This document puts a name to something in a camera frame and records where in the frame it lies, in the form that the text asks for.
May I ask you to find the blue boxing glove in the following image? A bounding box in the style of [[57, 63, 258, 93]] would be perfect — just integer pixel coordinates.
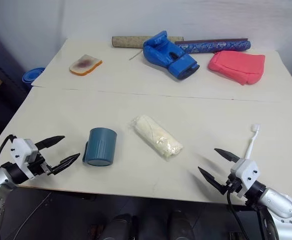
[[142, 30, 201, 81]]

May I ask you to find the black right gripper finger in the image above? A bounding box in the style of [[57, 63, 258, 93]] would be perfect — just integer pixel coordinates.
[[197, 166, 228, 196], [214, 147, 241, 162]]

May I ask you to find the pink fabric pouch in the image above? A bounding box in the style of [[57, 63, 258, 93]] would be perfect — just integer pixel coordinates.
[[207, 50, 266, 87]]

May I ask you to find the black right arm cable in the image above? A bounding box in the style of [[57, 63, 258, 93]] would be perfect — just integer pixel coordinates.
[[226, 191, 250, 240]]

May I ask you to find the beige patterned rolled mat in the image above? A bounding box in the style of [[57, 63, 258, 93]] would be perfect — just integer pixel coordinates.
[[111, 35, 185, 50]]

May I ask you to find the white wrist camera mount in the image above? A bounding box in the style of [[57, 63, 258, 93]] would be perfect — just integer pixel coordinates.
[[230, 158, 261, 199], [10, 138, 39, 180]]

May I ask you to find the blue patterned rolled mat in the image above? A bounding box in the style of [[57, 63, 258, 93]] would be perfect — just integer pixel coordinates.
[[175, 39, 252, 54]]

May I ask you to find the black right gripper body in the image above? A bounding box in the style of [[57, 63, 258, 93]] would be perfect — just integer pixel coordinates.
[[219, 174, 244, 196]]

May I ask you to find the blue plate stack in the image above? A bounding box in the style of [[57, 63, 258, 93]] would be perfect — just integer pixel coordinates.
[[22, 66, 46, 85]]

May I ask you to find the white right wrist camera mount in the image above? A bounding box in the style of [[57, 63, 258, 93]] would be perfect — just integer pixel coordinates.
[[230, 158, 261, 199]]

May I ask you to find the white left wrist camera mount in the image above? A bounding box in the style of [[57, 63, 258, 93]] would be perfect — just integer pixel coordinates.
[[10, 138, 39, 180]]

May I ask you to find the white toothbrush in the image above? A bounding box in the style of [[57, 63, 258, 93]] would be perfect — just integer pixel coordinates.
[[244, 122, 262, 160]]

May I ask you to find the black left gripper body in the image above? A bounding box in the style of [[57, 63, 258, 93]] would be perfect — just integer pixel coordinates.
[[27, 150, 54, 176]]

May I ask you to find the dark red long bar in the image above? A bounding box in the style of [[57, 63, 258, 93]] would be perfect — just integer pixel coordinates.
[[175, 37, 250, 46]]

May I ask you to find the teal ribbed plastic cup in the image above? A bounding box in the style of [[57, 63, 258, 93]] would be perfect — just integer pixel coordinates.
[[82, 127, 118, 168]]

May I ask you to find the white towel roll in plastic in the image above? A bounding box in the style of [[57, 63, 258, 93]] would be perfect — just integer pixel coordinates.
[[129, 114, 184, 159]]

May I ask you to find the toy bread slice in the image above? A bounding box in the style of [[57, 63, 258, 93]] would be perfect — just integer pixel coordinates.
[[68, 53, 103, 77]]

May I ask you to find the thin brown stick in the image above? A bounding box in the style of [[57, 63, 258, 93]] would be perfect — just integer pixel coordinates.
[[128, 48, 144, 62]]

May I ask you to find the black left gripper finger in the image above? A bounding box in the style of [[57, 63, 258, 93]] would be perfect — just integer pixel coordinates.
[[48, 152, 81, 176], [34, 135, 66, 151]]

